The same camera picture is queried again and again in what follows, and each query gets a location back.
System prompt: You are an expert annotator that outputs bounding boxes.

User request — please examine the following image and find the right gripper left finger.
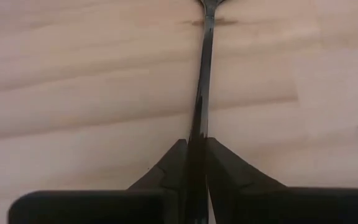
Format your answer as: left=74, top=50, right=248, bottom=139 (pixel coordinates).
left=7, top=138, right=188, bottom=224

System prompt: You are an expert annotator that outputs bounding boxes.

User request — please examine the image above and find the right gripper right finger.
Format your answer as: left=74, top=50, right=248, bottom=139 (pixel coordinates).
left=206, top=137, right=358, bottom=224

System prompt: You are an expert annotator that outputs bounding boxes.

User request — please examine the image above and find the black-handled metal spoon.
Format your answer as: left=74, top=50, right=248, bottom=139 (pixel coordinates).
left=183, top=0, right=229, bottom=224

